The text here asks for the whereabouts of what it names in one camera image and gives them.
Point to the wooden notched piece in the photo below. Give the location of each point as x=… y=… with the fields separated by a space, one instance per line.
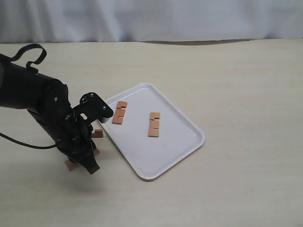
x=119 y=113
x=72 y=165
x=98 y=133
x=154 y=124

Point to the white plastic tray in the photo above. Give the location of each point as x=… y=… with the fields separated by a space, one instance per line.
x=150 y=157

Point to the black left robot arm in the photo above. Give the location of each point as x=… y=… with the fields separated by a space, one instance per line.
x=46 y=99

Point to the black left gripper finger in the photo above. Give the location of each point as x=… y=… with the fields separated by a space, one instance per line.
x=89 y=162

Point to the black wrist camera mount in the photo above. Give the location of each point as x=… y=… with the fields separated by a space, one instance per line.
x=94 y=108

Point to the white backdrop curtain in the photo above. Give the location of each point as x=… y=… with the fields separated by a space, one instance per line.
x=148 y=20

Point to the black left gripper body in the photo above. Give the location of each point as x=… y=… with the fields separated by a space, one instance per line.
x=78 y=145

